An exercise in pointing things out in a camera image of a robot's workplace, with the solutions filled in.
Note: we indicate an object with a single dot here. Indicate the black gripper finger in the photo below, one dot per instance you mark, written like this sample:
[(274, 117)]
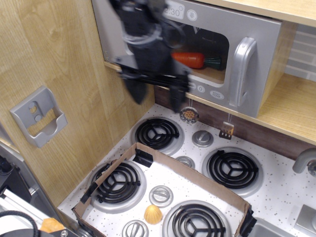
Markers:
[(177, 97), (137, 89)]

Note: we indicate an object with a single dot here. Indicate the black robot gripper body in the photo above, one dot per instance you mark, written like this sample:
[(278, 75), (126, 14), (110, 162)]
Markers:
[(151, 45)]

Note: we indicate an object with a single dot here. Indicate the grey toy microwave door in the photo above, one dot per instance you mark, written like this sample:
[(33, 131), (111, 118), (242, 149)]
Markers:
[(246, 44)]

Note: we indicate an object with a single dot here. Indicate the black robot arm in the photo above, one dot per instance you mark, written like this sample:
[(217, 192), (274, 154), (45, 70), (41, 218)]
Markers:
[(140, 11)]

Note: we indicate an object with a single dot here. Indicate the hanging round metal strainer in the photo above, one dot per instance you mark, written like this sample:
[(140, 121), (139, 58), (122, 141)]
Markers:
[(189, 114)]

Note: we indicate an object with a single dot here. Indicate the orange toy carrot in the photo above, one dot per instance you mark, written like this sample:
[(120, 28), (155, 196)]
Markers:
[(197, 60)]

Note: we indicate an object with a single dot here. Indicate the back left black burner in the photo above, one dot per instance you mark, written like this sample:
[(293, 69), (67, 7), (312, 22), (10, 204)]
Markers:
[(157, 133)]

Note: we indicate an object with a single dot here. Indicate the black burner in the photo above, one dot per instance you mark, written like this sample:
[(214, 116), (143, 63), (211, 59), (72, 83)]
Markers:
[(232, 169), (121, 185), (157, 133), (196, 220)]

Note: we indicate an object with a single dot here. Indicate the back grey stove knob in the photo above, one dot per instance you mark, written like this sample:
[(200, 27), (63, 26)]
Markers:
[(202, 138)]

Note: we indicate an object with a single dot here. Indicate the grey stove knob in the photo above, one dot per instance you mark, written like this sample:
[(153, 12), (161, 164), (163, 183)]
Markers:
[(202, 138), (161, 196), (186, 161), (135, 228)]

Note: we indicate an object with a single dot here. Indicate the hanging small metal spatula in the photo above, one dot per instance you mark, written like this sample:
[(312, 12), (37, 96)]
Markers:
[(227, 128)]

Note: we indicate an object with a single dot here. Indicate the middle grey stove knob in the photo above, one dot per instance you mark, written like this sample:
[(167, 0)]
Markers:
[(186, 161)]

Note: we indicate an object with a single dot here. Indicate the back right black burner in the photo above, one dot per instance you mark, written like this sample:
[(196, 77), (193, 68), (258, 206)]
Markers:
[(232, 169)]

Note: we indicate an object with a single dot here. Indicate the brown cardboard barrier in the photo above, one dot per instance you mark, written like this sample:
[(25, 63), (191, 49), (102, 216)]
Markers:
[(188, 187)]

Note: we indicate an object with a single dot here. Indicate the front left black burner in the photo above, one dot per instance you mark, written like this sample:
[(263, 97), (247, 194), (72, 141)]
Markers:
[(121, 185)]

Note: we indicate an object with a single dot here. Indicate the centre grey stove knob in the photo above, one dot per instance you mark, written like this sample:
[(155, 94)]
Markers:
[(161, 196)]

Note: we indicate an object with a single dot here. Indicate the yellow ribbed toy shell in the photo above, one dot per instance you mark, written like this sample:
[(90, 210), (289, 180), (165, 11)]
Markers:
[(153, 214)]

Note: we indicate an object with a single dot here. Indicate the front right black burner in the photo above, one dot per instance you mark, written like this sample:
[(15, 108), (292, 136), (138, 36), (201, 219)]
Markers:
[(196, 220)]

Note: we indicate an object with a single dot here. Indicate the front grey stove knob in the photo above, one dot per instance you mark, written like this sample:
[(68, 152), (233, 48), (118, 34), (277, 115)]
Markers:
[(135, 228)]

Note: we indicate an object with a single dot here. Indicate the grey toy faucet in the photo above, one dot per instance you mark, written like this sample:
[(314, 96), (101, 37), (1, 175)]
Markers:
[(305, 159)]

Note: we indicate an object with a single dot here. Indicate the black device at left edge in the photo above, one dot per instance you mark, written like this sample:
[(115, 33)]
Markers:
[(11, 179)]

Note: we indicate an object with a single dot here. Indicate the orange object at bottom left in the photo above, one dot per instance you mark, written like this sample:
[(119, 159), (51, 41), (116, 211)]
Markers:
[(50, 225)]

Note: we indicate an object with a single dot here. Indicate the grey toy sink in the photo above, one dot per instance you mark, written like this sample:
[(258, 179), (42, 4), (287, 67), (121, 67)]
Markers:
[(301, 223)]

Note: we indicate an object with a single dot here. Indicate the grey wall phone holder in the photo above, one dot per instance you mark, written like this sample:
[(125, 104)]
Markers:
[(32, 110)]

